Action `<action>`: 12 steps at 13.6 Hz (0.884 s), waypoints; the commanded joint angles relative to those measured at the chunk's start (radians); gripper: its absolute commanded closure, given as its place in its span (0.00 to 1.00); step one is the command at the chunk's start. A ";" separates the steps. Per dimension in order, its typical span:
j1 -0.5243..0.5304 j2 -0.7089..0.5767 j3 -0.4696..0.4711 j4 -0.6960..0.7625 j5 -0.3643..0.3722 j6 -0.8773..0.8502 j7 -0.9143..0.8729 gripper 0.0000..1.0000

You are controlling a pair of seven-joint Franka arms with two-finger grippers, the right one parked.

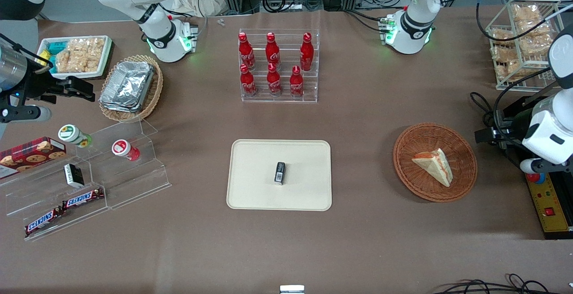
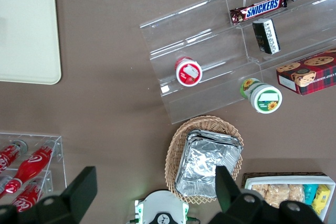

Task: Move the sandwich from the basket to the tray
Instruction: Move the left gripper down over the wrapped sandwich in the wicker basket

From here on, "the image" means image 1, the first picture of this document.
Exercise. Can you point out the cream plastic tray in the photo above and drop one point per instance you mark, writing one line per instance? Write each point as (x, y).
(255, 175)

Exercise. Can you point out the clear bag of fried snacks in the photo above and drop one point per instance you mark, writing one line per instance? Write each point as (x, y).
(535, 42)
(508, 63)
(530, 16)
(501, 36)

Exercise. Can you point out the black white small carton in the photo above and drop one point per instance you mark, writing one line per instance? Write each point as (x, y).
(74, 175)

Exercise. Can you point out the white rectangular food tray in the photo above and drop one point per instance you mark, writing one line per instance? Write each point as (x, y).
(105, 68)

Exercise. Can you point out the black yellow control box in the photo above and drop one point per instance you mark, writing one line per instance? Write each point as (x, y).
(553, 213)

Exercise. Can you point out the snickers chocolate bar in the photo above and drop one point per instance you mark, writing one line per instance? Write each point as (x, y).
(83, 198)
(42, 221)

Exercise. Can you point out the oval light wicker basket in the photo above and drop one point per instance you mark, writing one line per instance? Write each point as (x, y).
(156, 83)

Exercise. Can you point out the silver foil container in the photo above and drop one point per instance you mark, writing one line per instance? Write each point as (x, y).
(127, 86)

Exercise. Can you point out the white black device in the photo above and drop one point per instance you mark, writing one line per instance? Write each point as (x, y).
(292, 289)

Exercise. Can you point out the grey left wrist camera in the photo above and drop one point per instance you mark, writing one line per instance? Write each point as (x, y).
(537, 166)

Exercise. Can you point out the red cola bottle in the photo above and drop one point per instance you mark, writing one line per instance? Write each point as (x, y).
(273, 83)
(272, 52)
(296, 84)
(246, 52)
(247, 83)
(306, 53)

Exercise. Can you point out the clear acrylic bottle rack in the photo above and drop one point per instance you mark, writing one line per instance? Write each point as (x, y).
(291, 100)

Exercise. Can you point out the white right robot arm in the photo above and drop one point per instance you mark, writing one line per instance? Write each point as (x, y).
(154, 25)

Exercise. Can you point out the small yellow packet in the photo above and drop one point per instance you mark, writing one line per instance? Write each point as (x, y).
(44, 57)

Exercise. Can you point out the red lid cup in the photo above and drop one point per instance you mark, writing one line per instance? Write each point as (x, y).
(124, 149)

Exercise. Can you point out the green sunflower lid cup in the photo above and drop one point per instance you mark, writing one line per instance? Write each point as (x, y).
(74, 134)

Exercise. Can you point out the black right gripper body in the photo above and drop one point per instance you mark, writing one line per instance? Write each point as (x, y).
(35, 84)

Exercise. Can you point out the clear acrylic step shelf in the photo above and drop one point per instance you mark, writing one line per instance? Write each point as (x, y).
(134, 182)

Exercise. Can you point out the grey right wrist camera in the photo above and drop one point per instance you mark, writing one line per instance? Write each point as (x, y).
(24, 114)

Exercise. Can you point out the round brown wicker basket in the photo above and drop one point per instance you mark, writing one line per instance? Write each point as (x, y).
(462, 151)

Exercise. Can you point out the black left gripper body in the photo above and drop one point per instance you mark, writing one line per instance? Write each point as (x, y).
(518, 121)

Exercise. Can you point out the pack of fried snacks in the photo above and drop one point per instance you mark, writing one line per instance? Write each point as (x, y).
(80, 54)

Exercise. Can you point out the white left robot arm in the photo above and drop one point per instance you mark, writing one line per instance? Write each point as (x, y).
(416, 21)

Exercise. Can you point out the small teal box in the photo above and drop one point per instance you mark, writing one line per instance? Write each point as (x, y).
(56, 47)

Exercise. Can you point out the red cookie box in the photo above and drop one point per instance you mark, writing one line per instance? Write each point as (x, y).
(31, 155)

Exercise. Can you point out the small black box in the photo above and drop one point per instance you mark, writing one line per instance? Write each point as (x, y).
(280, 173)

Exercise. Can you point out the triangle sandwich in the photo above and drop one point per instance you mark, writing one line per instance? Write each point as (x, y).
(436, 168)

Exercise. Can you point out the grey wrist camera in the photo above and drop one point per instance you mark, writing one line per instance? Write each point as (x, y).
(537, 166)
(24, 114)

